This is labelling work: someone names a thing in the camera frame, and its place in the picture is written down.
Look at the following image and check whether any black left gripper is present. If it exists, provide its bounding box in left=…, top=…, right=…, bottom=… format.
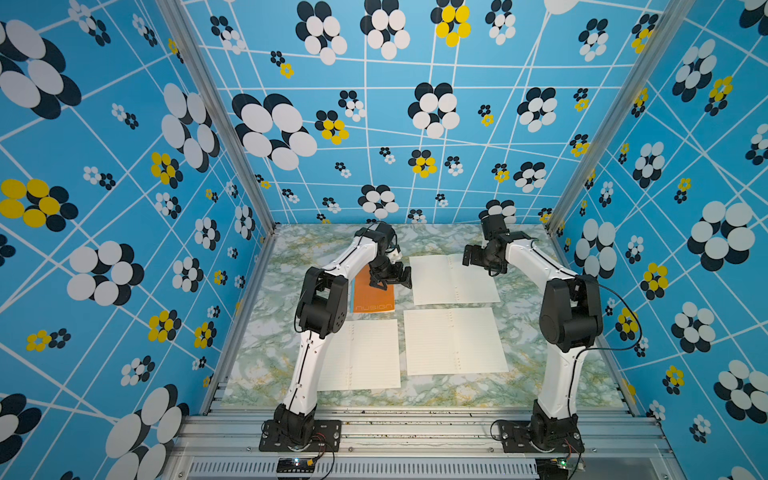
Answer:
left=370, top=257, right=413, bottom=288

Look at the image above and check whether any orange cover notebook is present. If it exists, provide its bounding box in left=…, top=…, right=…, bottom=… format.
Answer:
left=351, top=265, right=395, bottom=314

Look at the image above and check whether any green cover notebook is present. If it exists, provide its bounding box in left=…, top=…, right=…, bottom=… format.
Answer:
left=410, top=254, right=500, bottom=306
left=318, top=319, right=401, bottom=391

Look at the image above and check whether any lined notebook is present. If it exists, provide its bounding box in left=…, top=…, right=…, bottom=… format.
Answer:
left=404, top=307, right=508, bottom=376

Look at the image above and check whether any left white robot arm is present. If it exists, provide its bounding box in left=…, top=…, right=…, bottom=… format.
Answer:
left=274, top=222, right=412, bottom=447

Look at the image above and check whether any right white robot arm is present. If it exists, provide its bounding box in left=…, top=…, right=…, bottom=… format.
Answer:
left=462, top=232, right=603, bottom=453

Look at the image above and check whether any left controller board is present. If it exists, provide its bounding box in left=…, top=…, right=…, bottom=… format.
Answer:
left=276, top=457, right=316, bottom=476

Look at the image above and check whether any controller board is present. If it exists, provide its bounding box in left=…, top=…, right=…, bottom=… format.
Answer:
left=276, top=457, right=316, bottom=476
left=536, top=459, right=570, bottom=480

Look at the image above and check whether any right controller board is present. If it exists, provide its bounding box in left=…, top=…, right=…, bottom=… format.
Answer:
left=536, top=459, right=570, bottom=480

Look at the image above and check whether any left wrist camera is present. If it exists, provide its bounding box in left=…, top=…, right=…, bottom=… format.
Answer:
left=385, top=246, right=402, bottom=264

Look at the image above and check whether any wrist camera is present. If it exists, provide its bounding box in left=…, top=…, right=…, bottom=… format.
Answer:
left=481, top=214, right=509, bottom=241
left=385, top=246, right=402, bottom=264

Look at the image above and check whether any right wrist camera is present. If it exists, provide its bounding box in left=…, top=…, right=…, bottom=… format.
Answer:
left=481, top=214, right=509, bottom=241

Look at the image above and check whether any aluminium frame rail front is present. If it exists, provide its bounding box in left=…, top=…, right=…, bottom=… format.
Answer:
left=162, top=407, right=685, bottom=479

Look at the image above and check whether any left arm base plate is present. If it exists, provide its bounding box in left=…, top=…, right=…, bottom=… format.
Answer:
left=258, top=420, right=342, bottom=453

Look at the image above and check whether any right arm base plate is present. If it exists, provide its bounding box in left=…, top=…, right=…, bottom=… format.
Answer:
left=494, top=419, right=585, bottom=456

